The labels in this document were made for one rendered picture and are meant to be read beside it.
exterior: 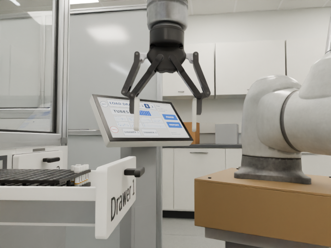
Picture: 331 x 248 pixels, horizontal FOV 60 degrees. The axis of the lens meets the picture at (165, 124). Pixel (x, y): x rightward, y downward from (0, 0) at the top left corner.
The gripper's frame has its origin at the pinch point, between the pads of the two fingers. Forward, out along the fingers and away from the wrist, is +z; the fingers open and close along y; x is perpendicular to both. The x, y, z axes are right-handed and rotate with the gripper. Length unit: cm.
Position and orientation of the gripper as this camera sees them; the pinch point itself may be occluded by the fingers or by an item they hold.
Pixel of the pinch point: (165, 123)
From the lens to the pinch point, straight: 61.0
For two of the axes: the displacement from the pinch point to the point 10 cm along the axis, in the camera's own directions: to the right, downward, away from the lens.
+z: -0.2, 10.0, -0.6
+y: -10.0, -0.2, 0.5
